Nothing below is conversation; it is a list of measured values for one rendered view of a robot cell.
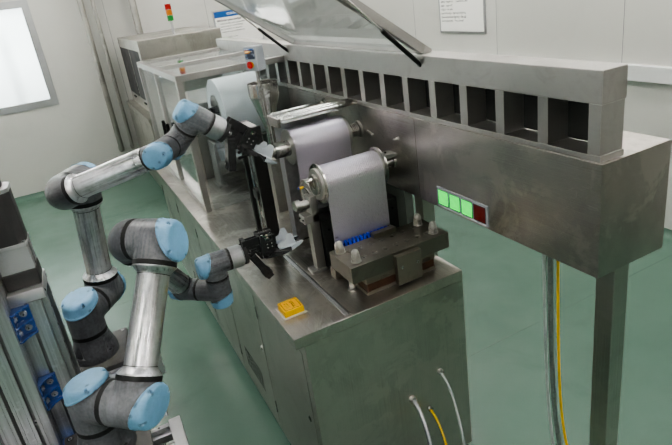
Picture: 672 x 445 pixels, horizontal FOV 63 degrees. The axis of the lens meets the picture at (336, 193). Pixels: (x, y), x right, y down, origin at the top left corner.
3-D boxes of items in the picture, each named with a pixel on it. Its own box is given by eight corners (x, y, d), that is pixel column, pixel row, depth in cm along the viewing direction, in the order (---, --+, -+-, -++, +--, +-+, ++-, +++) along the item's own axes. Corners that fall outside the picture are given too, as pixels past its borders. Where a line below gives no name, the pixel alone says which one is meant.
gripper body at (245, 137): (264, 135, 178) (232, 118, 171) (252, 158, 178) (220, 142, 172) (256, 131, 184) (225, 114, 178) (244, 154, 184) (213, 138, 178)
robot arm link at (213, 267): (197, 277, 182) (191, 254, 179) (228, 266, 186) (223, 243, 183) (203, 286, 175) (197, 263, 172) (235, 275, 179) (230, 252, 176)
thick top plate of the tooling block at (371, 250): (331, 266, 196) (329, 251, 194) (422, 232, 212) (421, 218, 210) (353, 284, 182) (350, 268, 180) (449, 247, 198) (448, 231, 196)
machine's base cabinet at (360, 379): (184, 275, 417) (156, 168, 386) (263, 248, 442) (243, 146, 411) (338, 540, 203) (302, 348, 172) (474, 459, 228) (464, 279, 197)
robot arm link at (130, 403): (121, 423, 146) (150, 222, 160) (170, 429, 142) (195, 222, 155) (89, 430, 135) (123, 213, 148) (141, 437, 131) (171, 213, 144)
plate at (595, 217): (226, 112, 399) (218, 70, 388) (262, 104, 410) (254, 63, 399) (591, 281, 136) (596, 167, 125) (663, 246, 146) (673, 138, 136)
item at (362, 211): (335, 246, 200) (328, 199, 193) (389, 227, 209) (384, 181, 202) (335, 246, 199) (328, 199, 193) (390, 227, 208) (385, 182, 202)
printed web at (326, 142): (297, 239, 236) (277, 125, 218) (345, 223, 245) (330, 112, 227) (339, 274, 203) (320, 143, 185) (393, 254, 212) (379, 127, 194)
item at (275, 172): (266, 208, 277) (245, 96, 257) (291, 200, 283) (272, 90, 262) (276, 216, 265) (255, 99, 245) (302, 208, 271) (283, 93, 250)
